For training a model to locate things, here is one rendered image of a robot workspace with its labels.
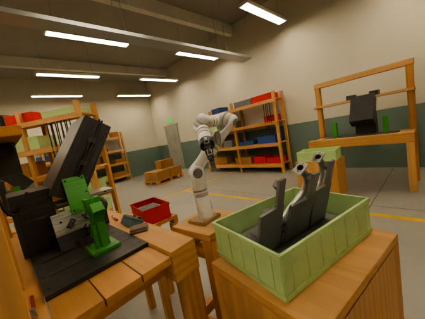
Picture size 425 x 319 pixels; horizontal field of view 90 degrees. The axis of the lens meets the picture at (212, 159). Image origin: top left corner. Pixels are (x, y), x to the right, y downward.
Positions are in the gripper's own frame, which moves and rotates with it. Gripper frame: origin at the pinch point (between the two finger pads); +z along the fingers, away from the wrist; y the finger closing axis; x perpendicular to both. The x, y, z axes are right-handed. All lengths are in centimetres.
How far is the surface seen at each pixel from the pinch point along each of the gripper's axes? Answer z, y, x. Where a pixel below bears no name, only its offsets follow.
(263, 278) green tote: 45.4, -19.5, 6.1
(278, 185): 21.6, -0.1, 21.6
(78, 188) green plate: -26, -18, -80
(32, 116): -300, -84, -267
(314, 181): 20.0, -7.4, 38.1
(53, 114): -288, -85, -228
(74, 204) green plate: -18, -22, -82
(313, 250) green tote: 43, -15, 26
